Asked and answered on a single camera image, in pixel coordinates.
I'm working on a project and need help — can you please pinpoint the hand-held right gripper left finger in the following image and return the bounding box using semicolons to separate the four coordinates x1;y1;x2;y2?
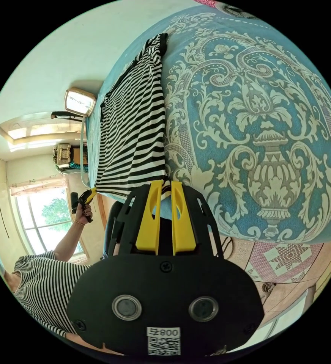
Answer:
135;179;164;254

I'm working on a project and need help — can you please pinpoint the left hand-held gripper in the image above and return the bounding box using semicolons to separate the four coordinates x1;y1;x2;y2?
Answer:
77;187;97;223

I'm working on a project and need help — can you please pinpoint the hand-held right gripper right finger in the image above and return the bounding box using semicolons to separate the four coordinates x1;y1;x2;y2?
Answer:
171;180;197;256

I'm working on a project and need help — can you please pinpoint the black and white striped sleeveless top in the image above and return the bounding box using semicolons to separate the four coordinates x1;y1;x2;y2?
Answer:
95;33;169;200

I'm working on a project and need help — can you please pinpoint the person's left forearm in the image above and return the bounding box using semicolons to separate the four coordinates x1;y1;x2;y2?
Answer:
52;220;85;262

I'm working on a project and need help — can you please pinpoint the person's right forearm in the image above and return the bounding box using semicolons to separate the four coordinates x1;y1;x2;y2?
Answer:
64;331;126;356

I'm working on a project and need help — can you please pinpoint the person's left hand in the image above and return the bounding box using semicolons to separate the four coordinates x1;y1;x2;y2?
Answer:
74;205;94;227

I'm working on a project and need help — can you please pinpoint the shelf with boxes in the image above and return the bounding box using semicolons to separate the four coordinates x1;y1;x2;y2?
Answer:
53;143;88;174

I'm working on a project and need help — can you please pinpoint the window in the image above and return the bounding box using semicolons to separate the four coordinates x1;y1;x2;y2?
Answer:
13;186;85;256

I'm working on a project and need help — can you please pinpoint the flowered curtain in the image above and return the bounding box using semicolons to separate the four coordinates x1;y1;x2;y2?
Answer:
9;177;69;197

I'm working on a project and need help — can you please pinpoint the square gold framed clock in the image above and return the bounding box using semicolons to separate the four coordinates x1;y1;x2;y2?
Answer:
64;87;98;118

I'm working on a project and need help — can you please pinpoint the person's body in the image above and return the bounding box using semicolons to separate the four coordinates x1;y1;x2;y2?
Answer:
0;224;103;342

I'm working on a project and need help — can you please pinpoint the bed with blue printed quilt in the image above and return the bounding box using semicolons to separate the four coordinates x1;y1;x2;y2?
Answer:
85;0;331;246

